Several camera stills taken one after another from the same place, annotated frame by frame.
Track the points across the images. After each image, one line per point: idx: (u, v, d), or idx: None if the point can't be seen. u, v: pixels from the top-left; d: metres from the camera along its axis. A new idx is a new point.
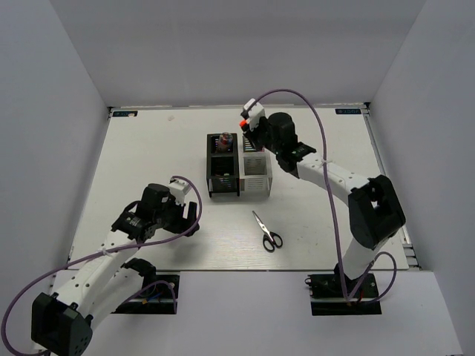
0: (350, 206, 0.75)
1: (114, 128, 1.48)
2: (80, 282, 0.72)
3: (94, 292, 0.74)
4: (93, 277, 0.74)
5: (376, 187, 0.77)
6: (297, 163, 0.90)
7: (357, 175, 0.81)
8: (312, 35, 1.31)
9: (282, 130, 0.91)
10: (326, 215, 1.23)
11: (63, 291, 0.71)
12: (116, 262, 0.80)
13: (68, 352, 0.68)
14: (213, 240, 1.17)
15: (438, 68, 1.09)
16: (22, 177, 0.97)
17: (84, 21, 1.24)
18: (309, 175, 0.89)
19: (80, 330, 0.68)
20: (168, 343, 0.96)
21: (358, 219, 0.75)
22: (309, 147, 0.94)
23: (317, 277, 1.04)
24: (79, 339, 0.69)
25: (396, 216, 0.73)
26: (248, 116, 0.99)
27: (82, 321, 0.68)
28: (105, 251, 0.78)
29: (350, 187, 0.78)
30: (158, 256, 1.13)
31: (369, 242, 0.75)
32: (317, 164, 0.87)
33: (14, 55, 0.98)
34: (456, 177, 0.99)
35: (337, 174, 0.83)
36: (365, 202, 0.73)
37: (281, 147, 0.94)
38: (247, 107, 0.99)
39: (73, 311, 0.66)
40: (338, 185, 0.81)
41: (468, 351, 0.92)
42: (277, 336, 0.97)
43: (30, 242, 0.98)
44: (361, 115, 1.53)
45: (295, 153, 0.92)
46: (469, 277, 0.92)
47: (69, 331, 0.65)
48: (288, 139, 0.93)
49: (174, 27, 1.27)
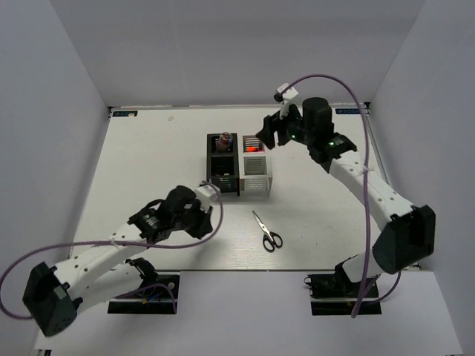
0: (384, 231, 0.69)
1: (114, 128, 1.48)
2: (79, 265, 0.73)
3: (90, 277, 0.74)
4: (94, 262, 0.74)
5: (416, 216, 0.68)
6: (333, 159, 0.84)
7: (400, 197, 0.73)
8: (312, 34, 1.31)
9: (317, 115, 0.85)
10: (328, 215, 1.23)
11: (61, 268, 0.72)
12: (120, 254, 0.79)
13: (46, 329, 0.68)
14: (213, 240, 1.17)
15: (439, 67, 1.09)
16: (22, 176, 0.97)
17: (85, 20, 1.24)
18: (343, 174, 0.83)
19: (62, 312, 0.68)
20: (168, 343, 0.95)
21: (388, 245, 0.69)
22: (346, 139, 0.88)
23: (317, 277, 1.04)
24: (59, 319, 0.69)
25: (425, 247, 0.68)
26: (282, 99, 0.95)
27: (67, 303, 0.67)
28: (113, 242, 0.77)
29: (390, 211, 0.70)
30: (159, 255, 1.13)
31: (389, 266, 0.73)
32: (356, 168, 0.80)
33: (15, 54, 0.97)
34: (456, 176, 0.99)
35: (378, 191, 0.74)
36: (403, 236, 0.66)
37: (315, 135, 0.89)
38: (282, 90, 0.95)
39: (61, 292, 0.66)
40: (377, 204, 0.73)
41: (468, 352, 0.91)
42: (277, 337, 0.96)
43: (30, 241, 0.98)
44: (361, 115, 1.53)
45: (330, 144, 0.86)
46: (469, 277, 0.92)
47: (52, 311, 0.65)
48: (323, 127, 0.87)
49: (174, 26, 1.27)
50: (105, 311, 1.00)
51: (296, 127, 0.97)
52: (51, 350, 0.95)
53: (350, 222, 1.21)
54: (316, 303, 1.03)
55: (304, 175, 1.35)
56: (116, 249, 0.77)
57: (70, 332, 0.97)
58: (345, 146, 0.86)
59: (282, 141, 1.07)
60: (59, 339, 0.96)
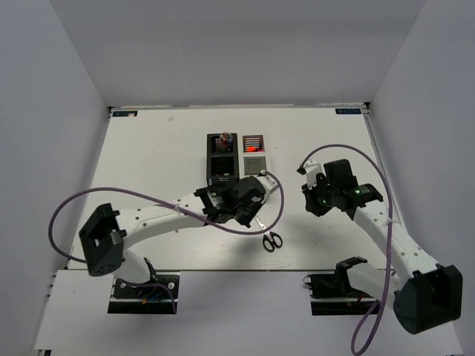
0: (405, 288, 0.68)
1: (114, 128, 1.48)
2: (139, 218, 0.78)
3: (145, 233, 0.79)
4: (153, 220, 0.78)
5: (441, 275, 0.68)
6: (358, 208, 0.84)
7: (424, 255, 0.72)
8: (312, 34, 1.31)
9: (335, 169, 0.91)
10: (327, 215, 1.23)
11: (125, 215, 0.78)
12: (179, 221, 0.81)
13: (91, 268, 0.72)
14: (213, 240, 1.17)
15: (439, 67, 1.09)
16: (22, 177, 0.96)
17: (85, 20, 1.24)
18: (366, 224, 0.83)
19: (111, 257, 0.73)
20: (168, 343, 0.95)
21: (408, 303, 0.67)
22: (373, 187, 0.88)
23: (317, 277, 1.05)
24: (106, 262, 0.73)
25: (451, 308, 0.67)
26: (306, 170, 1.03)
27: (119, 249, 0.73)
28: (177, 208, 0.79)
29: (413, 269, 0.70)
30: (159, 256, 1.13)
31: (410, 327, 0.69)
32: (380, 219, 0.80)
33: (15, 55, 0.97)
34: (456, 176, 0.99)
35: (402, 245, 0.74)
36: (426, 295, 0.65)
37: (340, 187, 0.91)
38: (305, 163, 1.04)
39: (117, 236, 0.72)
40: (400, 257, 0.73)
41: (469, 351, 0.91)
42: (278, 337, 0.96)
43: (30, 242, 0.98)
44: (361, 115, 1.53)
45: (356, 192, 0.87)
46: (469, 277, 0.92)
47: (104, 251, 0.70)
48: (345, 178, 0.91)
49: (174, 26, 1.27)
50: (105, 311, 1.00)
51: (324, 190, 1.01)
52: (51, 350, 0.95)
53: (349, 222, 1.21)
54: (316, 303, 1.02)
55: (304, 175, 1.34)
56: (175, 215, 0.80)
57: (70, 332, 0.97)
58: (372, 196, 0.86)
59: (319, 211, 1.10)
60: (59, 339, 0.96)
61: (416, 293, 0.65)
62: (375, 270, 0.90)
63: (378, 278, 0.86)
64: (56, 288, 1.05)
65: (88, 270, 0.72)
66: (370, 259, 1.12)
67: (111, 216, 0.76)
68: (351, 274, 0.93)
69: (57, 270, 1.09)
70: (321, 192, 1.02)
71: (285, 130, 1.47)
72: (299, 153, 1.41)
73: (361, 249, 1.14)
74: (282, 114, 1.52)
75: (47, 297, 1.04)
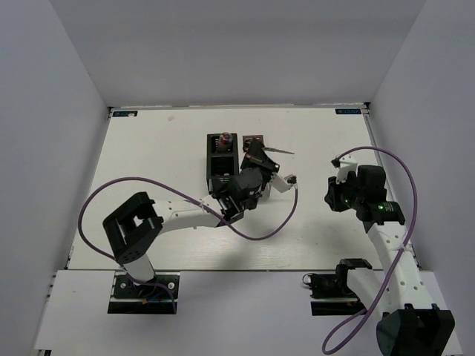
0: (392, 315, 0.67)
1: (115, 128, 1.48)
2: (173, 209, 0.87)
3: (171, 225, 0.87)
4: (183, 213, 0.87)
5: (433, 315, 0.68)
6: (374, 223, 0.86)
7: (424, 291, 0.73)
8: (312, 33, 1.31)
9: (368, 176, 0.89)
10: (326, 216, 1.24)
11: (159, 205, 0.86)
12: (201, 218, 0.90)
13: (123, 253, 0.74)
14: (213, 240, 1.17)
15: (439, 67, 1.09)
16: (21, 177, 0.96)
17: (85, 20, 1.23)
18: (378, 242, 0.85)
19: (142, 244, 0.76)
20: (167, 344, 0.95)
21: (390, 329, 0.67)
22: (398, 205, 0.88)
23: (317, 277, 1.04)
24: (135, 250, 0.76)
25: (433, 348, 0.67)
26: (339, 165, 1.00)
27: (154, 236, 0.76)
28: (202, 205, 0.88)
29: (407, 301, 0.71)
30: (160, 258, 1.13)
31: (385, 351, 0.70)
32: (392, 242, 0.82)
33: (16, 56, 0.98)
34: (458, 175, 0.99)
35: (404, 274, 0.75)
36: (411, 330, 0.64)
37: (366, 196, 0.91)
38: (341, 156, 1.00)
39: (156, 222, 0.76)
40: (398, 285, 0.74)
41: (469, 352, 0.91)
42: (277, 336, 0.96)
43: (30, 242, 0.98)
44: (361, 115, 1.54)
45: (379, 206, 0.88)
46: (469, 277, 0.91)
47: (141, 234, 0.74)
48: (375, 189, 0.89)
49: (174, 25, 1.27)
50: (104, 311, 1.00)
51: (349, 190, 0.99)
52: (51, 350, 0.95)
53: (349, 224, 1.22)
54: (316, 303, 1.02)
55: (304, 175, 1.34)
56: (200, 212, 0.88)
57: (70, 333, 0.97)
58: (394, 216, 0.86)
59: (335, 206, 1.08)
60: (59, 339, 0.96)
61: (401, 325, 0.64)
62: (374, 279, 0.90)
63: (375, 289, 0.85)
64: (56, 288, 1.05)
65: (119, 254, 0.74)
66: (369, 260, 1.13)
67: (148, 202, 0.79)
68: (351, 275, 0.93)
69: (57, 270, 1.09)
70: (346, 191, 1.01)
71: (284, 130, 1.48)
72: (299, 153, 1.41)
73: (361, 249, 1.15)
74: (282, 114, 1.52)
75: (46, 297, 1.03)
